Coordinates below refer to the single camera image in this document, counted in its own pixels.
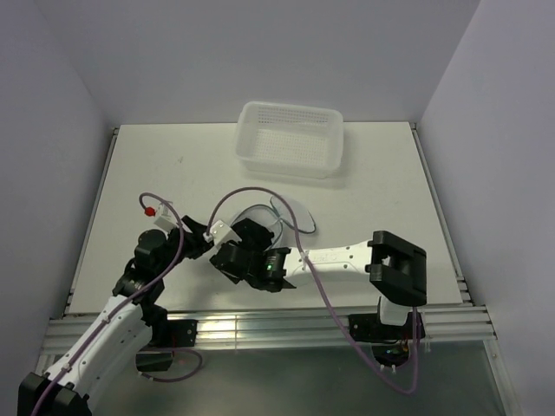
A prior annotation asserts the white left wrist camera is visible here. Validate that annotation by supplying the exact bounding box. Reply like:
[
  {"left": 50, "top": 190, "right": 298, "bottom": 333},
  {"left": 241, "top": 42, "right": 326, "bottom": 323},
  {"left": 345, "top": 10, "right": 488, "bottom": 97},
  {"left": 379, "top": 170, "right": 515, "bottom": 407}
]
[{"left": 144, "top": 203, "right": 178, "bottom": 233}]

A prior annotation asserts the aluminium extrusion rail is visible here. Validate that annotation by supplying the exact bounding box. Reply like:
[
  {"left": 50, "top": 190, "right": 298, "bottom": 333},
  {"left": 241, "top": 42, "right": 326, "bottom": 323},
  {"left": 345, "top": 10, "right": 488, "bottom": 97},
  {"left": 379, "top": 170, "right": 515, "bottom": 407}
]
[{"left": 42, "top": 305, "right": 495, "bottom": 354}]

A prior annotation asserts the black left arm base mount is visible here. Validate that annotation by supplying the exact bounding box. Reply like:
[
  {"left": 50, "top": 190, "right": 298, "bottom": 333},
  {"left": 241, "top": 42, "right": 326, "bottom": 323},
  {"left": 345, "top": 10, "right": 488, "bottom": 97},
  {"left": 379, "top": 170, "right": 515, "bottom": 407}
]
[{"left": 148, "top": 319, "right": 198, "bottom": 348}]

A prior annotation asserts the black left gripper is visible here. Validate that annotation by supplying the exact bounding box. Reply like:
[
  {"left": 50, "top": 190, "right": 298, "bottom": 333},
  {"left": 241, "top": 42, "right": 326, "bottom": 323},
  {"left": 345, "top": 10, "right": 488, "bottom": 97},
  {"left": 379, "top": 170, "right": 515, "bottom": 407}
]
[{"left": 155, "top": 215, "right": 212, "bottom": 277}]

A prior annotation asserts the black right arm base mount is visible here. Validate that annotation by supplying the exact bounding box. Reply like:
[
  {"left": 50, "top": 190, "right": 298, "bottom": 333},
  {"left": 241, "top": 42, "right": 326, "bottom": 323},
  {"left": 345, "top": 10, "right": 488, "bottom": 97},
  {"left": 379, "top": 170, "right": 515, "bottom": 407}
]
[{"left": 342, "top": 312, "right": 414, "bottom": 345}]

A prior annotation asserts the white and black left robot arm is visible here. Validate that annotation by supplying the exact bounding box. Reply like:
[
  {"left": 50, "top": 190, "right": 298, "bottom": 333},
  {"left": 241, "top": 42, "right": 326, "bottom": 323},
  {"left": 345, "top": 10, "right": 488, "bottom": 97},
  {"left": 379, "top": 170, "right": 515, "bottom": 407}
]
[{"left": 17, "top": 216, "right": 212, "bottom": 415}]

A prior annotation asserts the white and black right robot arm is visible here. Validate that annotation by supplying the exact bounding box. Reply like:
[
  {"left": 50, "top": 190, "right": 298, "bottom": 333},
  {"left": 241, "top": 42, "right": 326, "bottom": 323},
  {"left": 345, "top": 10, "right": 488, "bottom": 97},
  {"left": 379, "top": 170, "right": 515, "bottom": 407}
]
[{"left": 207, "top": 218, "right": 428, "bottom": 343}]

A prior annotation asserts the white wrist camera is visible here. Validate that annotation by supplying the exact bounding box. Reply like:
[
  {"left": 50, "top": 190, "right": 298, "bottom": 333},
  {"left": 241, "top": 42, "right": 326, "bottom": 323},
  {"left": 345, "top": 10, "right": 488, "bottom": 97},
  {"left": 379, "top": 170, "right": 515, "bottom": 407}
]
[
  {"left": 144, "top": 203, "right": 178, "bottom": 233},
  {"left": 204, "top": 220, "right": 241, "bottom": 246}
]

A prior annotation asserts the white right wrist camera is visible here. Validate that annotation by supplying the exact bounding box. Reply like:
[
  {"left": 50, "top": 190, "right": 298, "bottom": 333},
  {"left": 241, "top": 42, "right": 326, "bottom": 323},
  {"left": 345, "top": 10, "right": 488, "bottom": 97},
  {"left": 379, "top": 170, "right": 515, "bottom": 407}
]
[{"left": 204, "top": 220, "right": 241, "bottom": 246}]

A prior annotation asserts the white perforated plastic basket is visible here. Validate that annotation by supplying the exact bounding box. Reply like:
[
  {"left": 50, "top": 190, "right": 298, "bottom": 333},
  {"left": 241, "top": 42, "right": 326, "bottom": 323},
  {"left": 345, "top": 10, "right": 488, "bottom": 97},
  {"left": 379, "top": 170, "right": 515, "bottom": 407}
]
[{"left": 234, "top": 101, "right": 344, "bottom": 179}]

